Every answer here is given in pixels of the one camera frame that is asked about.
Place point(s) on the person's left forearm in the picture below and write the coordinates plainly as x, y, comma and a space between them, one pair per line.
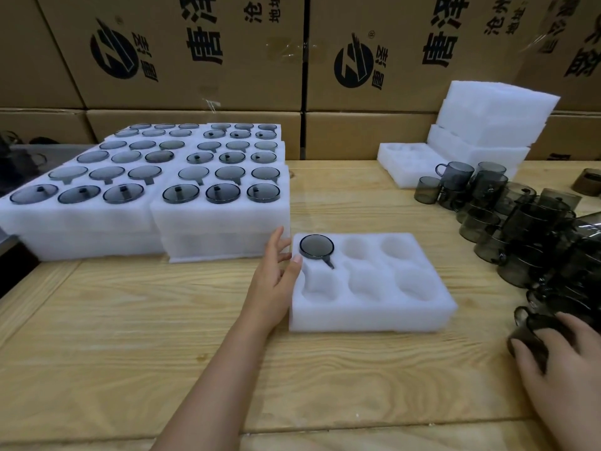
211, 394

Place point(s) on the person's right hand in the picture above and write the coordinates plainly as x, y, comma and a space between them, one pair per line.
568, 385

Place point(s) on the person's left hand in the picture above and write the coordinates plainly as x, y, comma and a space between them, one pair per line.
267, 295

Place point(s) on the stainless steel table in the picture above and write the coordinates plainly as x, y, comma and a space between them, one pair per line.
65, 152

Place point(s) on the stack of white foam trays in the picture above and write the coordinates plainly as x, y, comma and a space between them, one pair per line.
479, 131

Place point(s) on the black round object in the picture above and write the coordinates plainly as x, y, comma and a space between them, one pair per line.
44, 140

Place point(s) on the pile of smoky glass mugs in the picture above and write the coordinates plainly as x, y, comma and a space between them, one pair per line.
516, 216

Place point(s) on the dark mugs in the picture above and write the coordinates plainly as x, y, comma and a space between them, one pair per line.
16, 164

